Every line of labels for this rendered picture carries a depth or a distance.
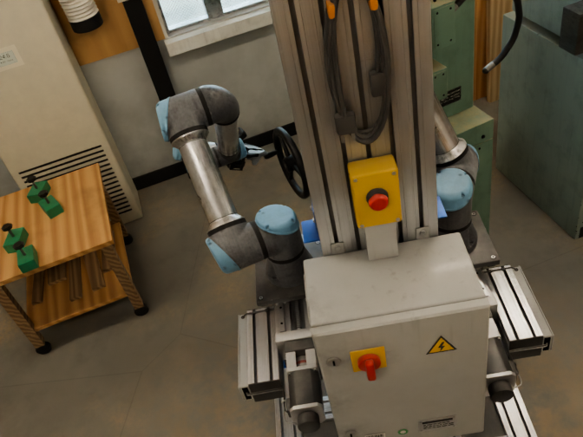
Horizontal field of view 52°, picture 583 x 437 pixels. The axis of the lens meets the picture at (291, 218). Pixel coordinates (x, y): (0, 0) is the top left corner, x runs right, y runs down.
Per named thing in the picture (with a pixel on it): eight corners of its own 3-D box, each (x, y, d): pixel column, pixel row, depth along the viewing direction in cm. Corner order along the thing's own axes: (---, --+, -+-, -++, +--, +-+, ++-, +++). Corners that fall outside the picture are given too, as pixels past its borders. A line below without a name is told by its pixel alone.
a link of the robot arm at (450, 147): (442, 205, 181) (357, 53, 155) (449, 174, 191) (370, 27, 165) (481, 197, 174) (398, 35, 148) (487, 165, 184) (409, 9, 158)
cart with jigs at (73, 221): (36, 273, 333) (-26, 184, 291) (134, 236, 341) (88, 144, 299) (38, 363, 284) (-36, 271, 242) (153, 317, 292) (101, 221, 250)
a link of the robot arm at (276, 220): (310, 251, 175) (302, 217, 166) (267, 269, 173) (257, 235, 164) (295, 227, 184) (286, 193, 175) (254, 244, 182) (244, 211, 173)
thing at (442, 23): (419, 43, 206) (416, 2, 196) (442, 35, 208) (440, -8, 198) (433, 52, 200) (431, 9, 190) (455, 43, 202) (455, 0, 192)
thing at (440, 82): (416, 94, 218) (415, 64, 210) (433, 87, 220) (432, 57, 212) (431, 105, 211) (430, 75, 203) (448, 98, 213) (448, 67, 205)
